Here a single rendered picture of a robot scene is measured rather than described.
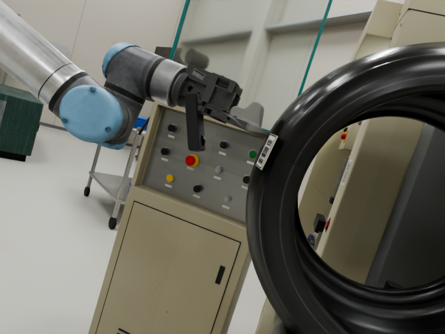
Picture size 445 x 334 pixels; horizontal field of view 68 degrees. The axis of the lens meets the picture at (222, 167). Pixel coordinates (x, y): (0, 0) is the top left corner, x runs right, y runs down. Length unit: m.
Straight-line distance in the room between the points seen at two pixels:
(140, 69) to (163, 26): 9.60
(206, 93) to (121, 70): 0.18
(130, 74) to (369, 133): 0.61
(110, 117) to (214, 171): 0.82
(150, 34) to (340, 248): 9.51
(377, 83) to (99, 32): 9.41
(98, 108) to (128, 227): 0.94
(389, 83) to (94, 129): 0.46
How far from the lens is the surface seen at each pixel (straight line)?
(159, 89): 0.68
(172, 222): 1.36
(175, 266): 1.40
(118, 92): 0.72
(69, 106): 0.58
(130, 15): 10.04
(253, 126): 0.64
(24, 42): 0.64
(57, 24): 9.67
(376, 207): 0.95
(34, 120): 5.22
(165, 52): 7.15
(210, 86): 0.66
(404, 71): 0.56
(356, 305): 0.88
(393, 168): 0.95
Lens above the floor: 1.22
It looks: 6 degrees down
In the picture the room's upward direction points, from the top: 18 degrees clockwise
